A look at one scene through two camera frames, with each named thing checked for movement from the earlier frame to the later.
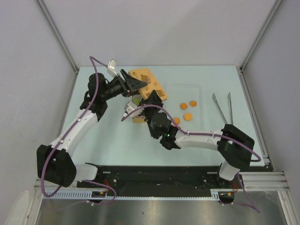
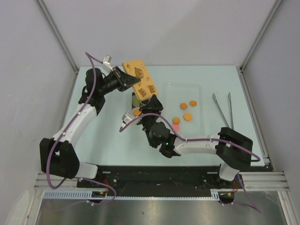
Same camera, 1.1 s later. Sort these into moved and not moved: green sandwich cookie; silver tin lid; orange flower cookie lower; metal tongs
Moved: silver tin lid
Not moved: green sandwich cookie; orange flower cookie lower; metal tongs
